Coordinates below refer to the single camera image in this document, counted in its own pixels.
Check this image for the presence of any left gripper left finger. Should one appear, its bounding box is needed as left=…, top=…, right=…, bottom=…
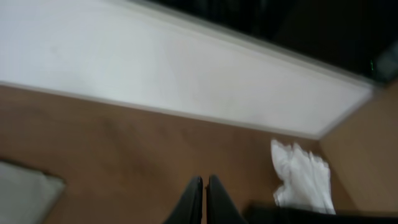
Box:
left=163, top=176, right=203, bottom=224

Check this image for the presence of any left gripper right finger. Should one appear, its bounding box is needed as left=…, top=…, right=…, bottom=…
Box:
left=206, top=175, right=247, bottom=224

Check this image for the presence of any black t-shirt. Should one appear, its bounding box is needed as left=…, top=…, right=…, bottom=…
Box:
left=243, top=204, right=397, bottom=224

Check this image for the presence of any folded olive grey garment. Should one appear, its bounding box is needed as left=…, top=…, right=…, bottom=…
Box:
left=1, top=162, right=65, bottom=224

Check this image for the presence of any crumpled white shirt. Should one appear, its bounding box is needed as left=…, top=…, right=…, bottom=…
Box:
left=271, top=139, right=336, bottom=215

